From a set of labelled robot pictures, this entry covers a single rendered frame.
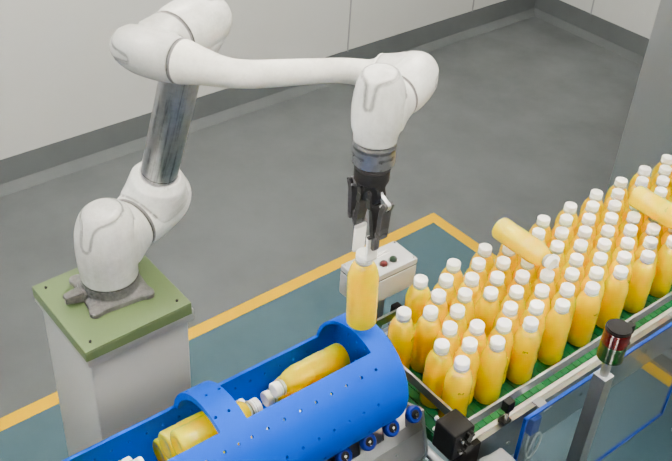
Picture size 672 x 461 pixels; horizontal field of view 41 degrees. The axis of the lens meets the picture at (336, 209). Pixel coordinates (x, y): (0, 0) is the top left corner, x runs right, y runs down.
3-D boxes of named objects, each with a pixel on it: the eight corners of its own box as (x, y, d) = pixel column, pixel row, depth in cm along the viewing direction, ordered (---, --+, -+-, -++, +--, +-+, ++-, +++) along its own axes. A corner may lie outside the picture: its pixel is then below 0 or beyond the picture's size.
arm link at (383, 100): (388, 158, 177) (415, 129, 186) (395, 86, 168) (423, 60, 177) (339, 142, 180) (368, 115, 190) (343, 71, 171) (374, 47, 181)
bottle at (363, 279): (370, 334, 207) (374, 271, 196) (341, 326, 209) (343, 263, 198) (380, 315, 212) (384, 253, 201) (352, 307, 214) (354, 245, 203)
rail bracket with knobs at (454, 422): (425, 442, 229) (430, 414, 223) (446, 429, 233) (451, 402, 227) (452, 468, 223) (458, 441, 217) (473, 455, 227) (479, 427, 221)
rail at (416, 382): (359, 337, 251) (360, 329, 250) (362, 336, 252) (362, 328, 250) (460, 429, 227) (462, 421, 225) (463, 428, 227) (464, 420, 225)
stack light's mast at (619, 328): (585, 371, 224) (600, 324, 215) (601, 361, 228) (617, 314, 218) (606, 387, 220) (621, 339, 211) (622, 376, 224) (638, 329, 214)
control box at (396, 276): (338, 291, 259) (340, 263, 253) (391, 266, 269) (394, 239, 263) (360, 311, 253) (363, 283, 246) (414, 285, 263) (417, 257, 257)
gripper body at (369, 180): (345, 158, 186) (343, 196, 192) (370, 178, 181) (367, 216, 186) (374, 149, 190) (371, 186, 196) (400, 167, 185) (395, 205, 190)
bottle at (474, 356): (473, 408, 239) (483, 357, 228) (446, 405, 239) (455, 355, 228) (471, 388, 245) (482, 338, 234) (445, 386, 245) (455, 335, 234)
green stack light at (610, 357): (590, 354, 221) (595, 339, 218) (607, 343, 224) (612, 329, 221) (611, 370, 217) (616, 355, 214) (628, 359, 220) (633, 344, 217)
